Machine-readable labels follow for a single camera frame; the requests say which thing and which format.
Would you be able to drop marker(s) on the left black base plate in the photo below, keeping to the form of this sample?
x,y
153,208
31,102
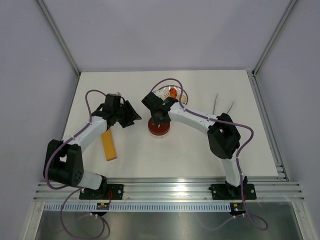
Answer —
x,y
112,191

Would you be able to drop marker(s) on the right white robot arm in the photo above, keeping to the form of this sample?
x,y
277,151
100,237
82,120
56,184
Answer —
x,y
223,137

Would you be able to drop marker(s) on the red lunch box lid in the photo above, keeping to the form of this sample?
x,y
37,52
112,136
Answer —
x,y
162,128

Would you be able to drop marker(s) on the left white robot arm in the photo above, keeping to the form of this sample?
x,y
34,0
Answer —
x,y
64,158

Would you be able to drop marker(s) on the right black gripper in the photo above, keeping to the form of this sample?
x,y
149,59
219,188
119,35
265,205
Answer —
x,y
156,120

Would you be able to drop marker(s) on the yellow wooden block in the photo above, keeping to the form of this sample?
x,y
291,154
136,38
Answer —
x,y
108,146

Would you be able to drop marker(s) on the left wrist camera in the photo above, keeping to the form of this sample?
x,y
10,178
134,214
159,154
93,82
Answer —
x,y
117,94

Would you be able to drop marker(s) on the perforated cable tray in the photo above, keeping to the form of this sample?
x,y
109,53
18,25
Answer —
x,y
134,207

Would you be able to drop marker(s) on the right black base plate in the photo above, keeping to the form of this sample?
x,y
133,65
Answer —
x,y
229,192

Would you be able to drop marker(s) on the steel lunch box bowl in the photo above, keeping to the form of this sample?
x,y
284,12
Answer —
x,y
160,132

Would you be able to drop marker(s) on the white patterned plate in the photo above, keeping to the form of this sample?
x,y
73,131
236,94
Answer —
x,y
164,92

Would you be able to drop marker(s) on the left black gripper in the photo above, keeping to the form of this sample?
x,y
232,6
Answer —
x,y
133,115

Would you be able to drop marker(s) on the right aluminium frame post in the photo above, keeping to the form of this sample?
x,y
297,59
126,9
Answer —
x,y
275,34

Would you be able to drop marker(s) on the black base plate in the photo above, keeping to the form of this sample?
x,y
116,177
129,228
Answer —
x,y
229,192
112,191

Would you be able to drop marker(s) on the right side aluminium rail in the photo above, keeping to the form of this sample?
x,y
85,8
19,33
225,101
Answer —
x,y
272,140

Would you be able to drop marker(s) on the metal food tongs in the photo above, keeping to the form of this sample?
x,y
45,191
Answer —
x,y
221,105

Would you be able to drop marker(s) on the aluminium frame post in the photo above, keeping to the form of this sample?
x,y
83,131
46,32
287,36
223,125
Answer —
x,y
44,9
275,34

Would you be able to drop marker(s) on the left aluminium frame post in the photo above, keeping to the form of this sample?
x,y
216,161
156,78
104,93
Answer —
x,y
44,9

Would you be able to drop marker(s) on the orange carrot piece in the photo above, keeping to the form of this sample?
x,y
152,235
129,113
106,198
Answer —
x,y
173,92

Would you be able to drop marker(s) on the aluminium rail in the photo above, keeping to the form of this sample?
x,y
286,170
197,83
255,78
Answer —
x,y
272,140
197,189

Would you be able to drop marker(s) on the aluminium front rail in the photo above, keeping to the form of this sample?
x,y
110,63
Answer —
x,y
197,189

